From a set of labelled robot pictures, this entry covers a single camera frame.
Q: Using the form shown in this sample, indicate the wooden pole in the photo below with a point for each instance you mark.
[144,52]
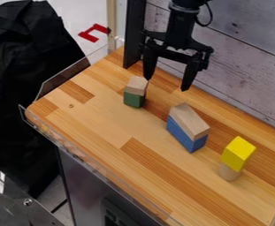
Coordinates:
[111,23]

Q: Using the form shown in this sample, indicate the black fabric cover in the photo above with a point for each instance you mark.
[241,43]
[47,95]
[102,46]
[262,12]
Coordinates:
[21,73]

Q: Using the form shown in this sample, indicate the yellow cube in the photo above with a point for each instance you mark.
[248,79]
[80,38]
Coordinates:
[238,153]

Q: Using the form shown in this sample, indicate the natural wooden cylinder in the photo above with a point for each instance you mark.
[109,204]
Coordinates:
[228,175]

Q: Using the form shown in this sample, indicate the red bracket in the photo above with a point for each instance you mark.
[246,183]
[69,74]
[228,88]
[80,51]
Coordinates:
[92,33]

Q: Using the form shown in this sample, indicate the green cube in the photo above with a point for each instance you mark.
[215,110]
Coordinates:
[133,100]

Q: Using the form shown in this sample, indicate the long blue block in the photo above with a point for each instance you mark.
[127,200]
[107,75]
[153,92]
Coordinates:
[182,135]

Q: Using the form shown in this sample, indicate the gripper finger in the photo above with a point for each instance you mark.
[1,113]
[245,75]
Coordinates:
[149,63]
[189,75]

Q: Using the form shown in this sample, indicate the long natural wooden block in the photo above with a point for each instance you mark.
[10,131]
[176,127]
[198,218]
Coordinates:
[190,120]

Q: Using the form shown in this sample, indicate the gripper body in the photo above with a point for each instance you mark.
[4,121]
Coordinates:
[175,52]

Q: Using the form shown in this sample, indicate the black upright post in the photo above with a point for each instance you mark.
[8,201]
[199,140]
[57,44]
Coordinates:
[133,32]

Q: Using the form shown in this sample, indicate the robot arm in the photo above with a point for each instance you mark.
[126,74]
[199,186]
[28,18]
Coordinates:
[181,23]

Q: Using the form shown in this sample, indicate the natural wooden cube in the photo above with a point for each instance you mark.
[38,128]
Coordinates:
[137,85]

